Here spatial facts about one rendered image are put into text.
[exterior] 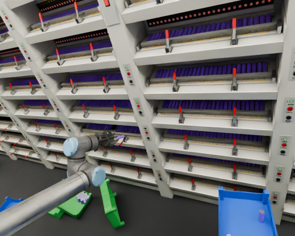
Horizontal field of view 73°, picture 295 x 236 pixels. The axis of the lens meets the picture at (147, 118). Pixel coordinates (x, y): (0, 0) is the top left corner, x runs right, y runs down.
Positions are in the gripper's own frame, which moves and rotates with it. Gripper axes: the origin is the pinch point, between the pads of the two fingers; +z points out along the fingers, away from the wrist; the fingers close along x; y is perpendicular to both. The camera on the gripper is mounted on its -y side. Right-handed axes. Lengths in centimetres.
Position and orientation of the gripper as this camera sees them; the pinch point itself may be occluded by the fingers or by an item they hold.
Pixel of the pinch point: (115, 138)
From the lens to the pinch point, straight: 133.0
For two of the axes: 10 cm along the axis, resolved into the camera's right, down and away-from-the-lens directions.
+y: 6.6, -5.5, -5.0
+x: -4.9, -8.3, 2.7
